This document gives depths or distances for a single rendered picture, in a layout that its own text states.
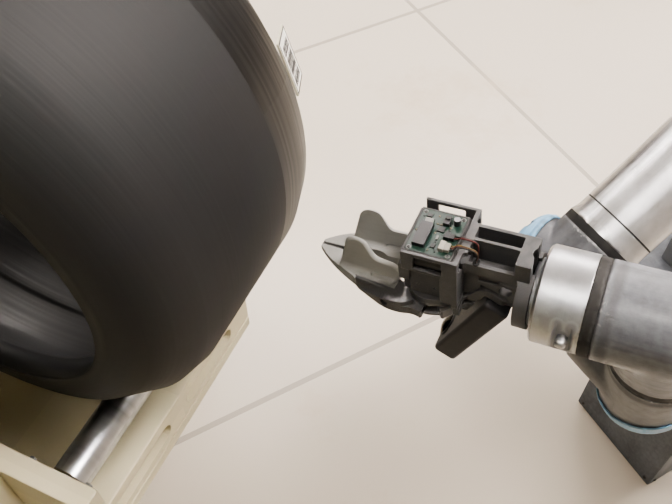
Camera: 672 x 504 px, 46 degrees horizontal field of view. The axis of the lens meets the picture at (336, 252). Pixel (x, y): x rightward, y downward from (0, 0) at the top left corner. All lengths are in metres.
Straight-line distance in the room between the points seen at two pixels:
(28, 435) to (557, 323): 0.74
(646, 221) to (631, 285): 0.15
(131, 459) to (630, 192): 0.65
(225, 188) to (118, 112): 0.12
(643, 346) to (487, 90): 2.18
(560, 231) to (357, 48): 2.17
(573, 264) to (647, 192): 0.16
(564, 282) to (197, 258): 0.31
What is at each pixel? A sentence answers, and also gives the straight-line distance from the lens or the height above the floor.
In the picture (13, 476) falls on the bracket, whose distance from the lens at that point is 0.97.
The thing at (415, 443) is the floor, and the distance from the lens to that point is 1.97.
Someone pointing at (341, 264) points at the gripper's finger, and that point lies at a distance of 0.76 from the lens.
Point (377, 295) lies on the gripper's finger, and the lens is 0.74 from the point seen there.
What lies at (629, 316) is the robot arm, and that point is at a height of 1.25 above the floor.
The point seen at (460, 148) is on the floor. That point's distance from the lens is 2.58.
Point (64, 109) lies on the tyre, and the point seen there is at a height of 1.40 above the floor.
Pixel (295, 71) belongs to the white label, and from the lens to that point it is 0.81.
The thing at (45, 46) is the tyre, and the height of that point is 1.43.
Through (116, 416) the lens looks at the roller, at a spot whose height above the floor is 0.92.
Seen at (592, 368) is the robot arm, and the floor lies 1.11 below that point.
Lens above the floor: 1.78
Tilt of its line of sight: 52 degrees down
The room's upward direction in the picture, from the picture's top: straight up
